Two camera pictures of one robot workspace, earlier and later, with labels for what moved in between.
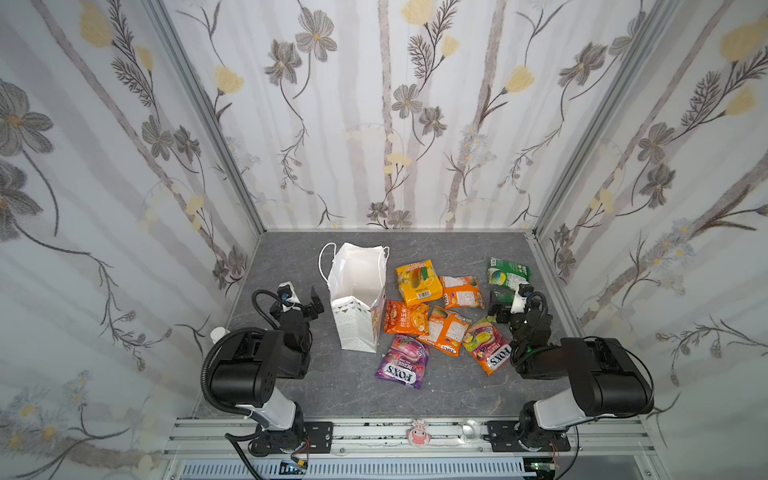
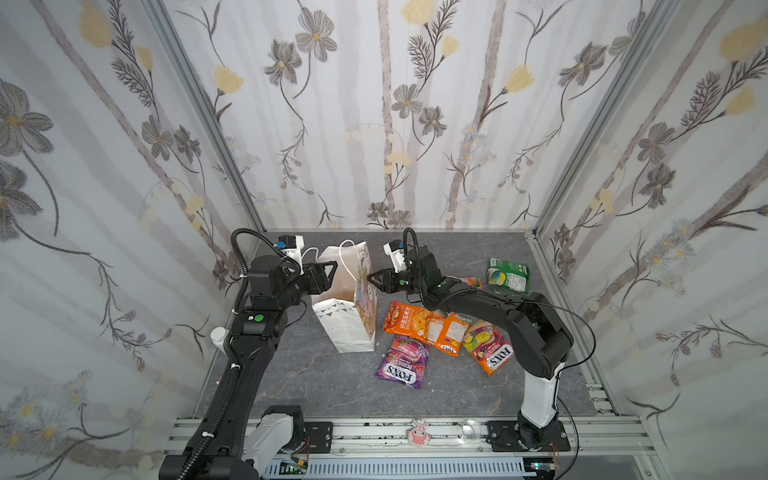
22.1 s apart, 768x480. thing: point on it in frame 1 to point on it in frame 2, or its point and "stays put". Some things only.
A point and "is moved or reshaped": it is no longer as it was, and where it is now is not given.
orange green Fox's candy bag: x=487 y=344 stays put
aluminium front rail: x=216 y=439 stays put
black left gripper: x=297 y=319 to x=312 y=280
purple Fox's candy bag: x=404 y=362 stays put
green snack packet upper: x=508 y=274 stays put
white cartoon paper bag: x=356 y=276 is moved or reshaped
